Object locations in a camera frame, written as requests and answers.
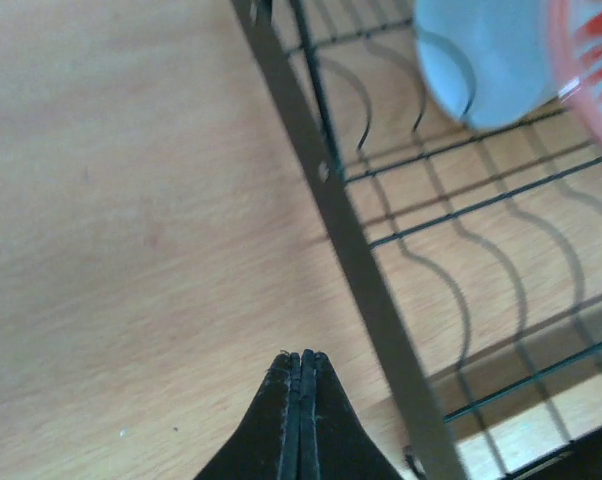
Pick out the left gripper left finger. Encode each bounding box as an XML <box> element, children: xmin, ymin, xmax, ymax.
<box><xmin>196</xmin><ymin>352</ymin><xmax>300</xmax><ymax>479</ymax></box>

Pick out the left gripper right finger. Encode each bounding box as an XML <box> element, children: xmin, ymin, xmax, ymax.
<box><xmin>298</xmin><ymin>349</ymin><xmax>401</xmax><ymax>479</ymax></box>

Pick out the black wire dish rack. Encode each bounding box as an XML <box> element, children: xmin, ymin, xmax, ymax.
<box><xmin>233</xmin><ymin>1</ymin><xmax>602</xmax><ymax>479</ymax></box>

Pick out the red patterned bowl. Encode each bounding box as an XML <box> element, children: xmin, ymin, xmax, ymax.
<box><xmin>546</xmin><ymin>0</ymin><xmax>602</xmax><ymax>146</ymax></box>

